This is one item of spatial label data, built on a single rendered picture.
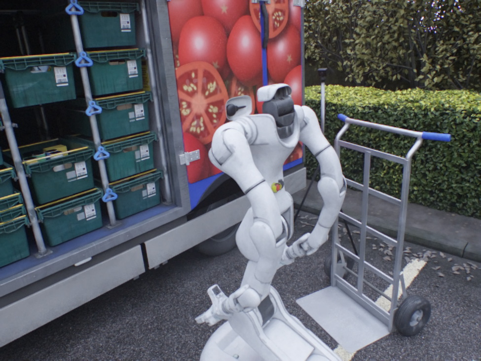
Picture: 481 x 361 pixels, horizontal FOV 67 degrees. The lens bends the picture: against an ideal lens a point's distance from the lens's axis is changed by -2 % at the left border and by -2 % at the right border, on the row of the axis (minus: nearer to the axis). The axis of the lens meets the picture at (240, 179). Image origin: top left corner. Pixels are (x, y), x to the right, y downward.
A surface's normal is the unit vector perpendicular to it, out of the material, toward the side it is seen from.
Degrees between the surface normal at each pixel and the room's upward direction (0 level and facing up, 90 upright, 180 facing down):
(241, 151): 64
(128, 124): 91
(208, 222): 90
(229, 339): 70
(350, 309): 0
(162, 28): 90
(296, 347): 23
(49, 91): 92
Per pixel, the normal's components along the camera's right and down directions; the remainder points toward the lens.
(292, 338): 0.25, -0.81
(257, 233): -0.64, 0.23
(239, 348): -0.04, -0.93
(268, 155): -0.36, 0.60
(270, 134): -0.10, 0.29
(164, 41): 0.73, 0.18
